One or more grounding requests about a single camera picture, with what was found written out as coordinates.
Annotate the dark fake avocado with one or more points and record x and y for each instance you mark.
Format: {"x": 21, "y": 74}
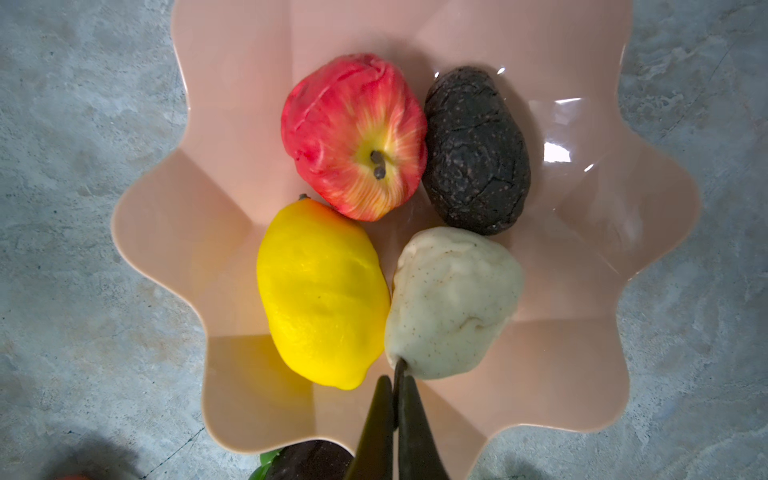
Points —
{"x": 478, "y": 172}

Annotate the green fake lime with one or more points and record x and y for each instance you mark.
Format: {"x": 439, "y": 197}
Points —
{"x": 266, "y": 459}

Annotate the beige fake pear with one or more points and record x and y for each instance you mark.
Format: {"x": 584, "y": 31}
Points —
{"x": 454, "y": 291}

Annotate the dark brown fake fig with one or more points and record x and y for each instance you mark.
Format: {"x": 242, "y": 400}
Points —
{"x": 313, "y": 460}

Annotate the red fake apple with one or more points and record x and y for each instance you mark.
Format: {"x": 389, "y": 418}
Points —
{"x": 356, "y": 132}

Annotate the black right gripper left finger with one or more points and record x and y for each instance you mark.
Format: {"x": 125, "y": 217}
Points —
{"x": 374, "y": 456}

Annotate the yellow fake lemon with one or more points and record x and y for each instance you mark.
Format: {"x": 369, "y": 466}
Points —
{"x": 325, "y": 296}

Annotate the pink scalloped fruit bowl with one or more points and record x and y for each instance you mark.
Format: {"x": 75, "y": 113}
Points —
{"x": 604, "y": 204}

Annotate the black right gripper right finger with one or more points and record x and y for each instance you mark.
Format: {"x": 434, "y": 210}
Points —
{"x": 418, "y": 457}

